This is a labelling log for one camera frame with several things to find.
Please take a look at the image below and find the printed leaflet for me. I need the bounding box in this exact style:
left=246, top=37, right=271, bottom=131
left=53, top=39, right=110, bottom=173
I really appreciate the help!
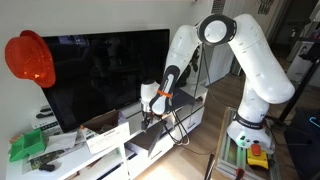
left=21, top=149, right=68, bottom=175

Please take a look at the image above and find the white TV stand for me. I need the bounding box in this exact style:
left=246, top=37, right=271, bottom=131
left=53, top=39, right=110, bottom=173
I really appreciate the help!
left=4, top=83, right=210, bottom=180

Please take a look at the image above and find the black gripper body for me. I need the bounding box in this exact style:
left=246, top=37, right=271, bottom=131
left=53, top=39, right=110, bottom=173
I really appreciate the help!
left=140, top=101, right=152, bottom=123

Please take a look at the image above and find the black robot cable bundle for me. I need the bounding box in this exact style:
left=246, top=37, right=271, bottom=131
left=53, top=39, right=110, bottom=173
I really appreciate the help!
left=161, top=43, right=218, bottom=156

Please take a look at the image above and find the large black case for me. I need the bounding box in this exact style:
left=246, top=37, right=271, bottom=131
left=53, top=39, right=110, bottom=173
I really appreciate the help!
left=283, top=107, right=320, bottom=180

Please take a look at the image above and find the black flat screen TV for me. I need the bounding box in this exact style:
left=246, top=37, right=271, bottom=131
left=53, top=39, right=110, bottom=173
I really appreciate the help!
left=41, top=28, right=171, bottom=134

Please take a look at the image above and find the white electronics box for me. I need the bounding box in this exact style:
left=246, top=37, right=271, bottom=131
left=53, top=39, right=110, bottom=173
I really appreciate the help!
left=30, top=104, right=63, bottom=135

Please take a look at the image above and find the green plastic tray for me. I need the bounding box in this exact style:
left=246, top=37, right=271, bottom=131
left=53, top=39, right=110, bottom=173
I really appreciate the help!
left=8, top=127, right=48, bottom=164

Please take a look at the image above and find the small black remote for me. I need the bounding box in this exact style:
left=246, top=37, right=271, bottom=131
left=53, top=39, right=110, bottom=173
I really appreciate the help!
left=37, top=162, right=57, bottom=173

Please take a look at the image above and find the grey box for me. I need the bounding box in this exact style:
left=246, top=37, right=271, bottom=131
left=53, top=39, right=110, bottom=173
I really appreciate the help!
left=125, top=118, right=175, bottom=158

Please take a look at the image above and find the green leafy plant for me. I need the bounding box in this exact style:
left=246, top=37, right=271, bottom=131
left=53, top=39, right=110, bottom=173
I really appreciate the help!
left=181, top=42, right=202, bottom=88

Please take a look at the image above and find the black tripod stand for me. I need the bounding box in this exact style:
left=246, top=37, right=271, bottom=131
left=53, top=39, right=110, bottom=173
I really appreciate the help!
left=277, top=36, right=320, bottom=123

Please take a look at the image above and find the yellow emergency stop box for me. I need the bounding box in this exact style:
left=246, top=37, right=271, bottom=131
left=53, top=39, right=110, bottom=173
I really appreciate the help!
left=246, top=142, right=270, bottom=170

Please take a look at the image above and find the printed white cardboard box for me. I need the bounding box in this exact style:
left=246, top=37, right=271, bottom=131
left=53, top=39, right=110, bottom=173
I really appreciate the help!
left=79, top=108, right=131, bottom=155

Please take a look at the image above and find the red black tool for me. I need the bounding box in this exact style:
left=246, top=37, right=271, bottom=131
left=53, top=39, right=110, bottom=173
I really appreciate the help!
left=234, top=167, right=246, bottom=180

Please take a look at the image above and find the orange hard hat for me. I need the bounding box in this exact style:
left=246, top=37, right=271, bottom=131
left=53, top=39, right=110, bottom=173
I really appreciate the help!
left=4, top=29, right=57, bottom=89

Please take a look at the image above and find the navy Universal Thread box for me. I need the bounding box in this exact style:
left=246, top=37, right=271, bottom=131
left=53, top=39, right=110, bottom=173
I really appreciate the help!
left=165, top=86, right=197, bottom=113

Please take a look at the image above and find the flat white TV base plate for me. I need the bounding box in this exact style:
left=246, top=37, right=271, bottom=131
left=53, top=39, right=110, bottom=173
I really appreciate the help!
left=120, top=101, right=145, bottom=118

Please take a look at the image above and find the white crumpled paper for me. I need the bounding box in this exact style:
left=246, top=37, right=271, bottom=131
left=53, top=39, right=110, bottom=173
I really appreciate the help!
left=42, top=131, right=80, bottom=153

